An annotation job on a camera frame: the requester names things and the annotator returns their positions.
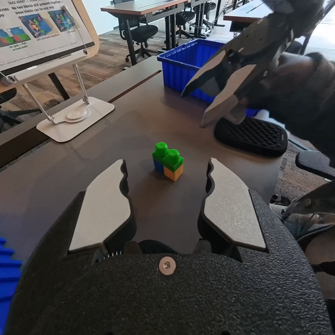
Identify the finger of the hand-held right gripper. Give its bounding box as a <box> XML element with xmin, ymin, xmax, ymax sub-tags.
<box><xmin>201</xmin><ymin>63</ymin><xmax>265</xmax><ymax>129</ymax></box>
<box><xmin>181</xmin><ymin>47</ymin><xmax>246</xmax><ymax>105</ymax></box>

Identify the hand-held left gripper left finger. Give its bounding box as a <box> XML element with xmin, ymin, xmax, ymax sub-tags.
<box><xmin>68</xmin><ymin>159</ymin><xmax>137</xmax><ymax>253</ymax></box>

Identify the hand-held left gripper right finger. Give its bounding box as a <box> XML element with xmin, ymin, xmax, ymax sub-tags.
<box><xmin>197</xmin><ymin>157</ymin><xmax>268</xmax><ymax>251</ymax></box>

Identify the orange building block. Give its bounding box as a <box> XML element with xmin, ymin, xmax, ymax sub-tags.
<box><xmin>163</xmin><ymin>165</ymin><xmax>184</xmax><ymax>181</ymax></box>

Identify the green building block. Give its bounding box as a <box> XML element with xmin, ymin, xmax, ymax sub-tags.
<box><xmin>152</xmin><ymin>142</ymin><xmax>184</xmax><ymax>172</ymax></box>

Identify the blue plastic bin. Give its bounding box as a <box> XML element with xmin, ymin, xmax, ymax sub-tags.
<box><xmin>157</xmin><ymin>39</ymin><xmax>258</xmax><ymax>118</ymax></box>
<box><xmin>0</xmin><ymin>238</ymin><xmax>22</xmax><ymax>335</ymax></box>

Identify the black textured wrist rest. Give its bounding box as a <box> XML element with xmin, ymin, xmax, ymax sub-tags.
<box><xmin>214</xmin><ymin>116</ymin><xmax>288</xmax><ymax>157</ymax></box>

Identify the black office chair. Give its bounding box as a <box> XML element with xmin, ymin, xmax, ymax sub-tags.
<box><xmin>296</xmin><ymin>151</ymin><xmax>335</xmax><ymax>181</ymax></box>
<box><xmin>120</xmin><ymin>16</ymin><xmax>159</xmax><ymax>66</ymax></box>

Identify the wooden office desk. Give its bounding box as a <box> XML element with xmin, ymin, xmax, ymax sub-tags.
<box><xmin>101</xmin><ymin>0</ymin><xmax>210</xmax><ymax>66</ymax></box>

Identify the printed instruction sheet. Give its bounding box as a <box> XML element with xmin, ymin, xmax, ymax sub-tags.
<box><xmin>0</xmin><ymin>0</ymin><xmax>87</xmax><ymax>71</ymax></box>

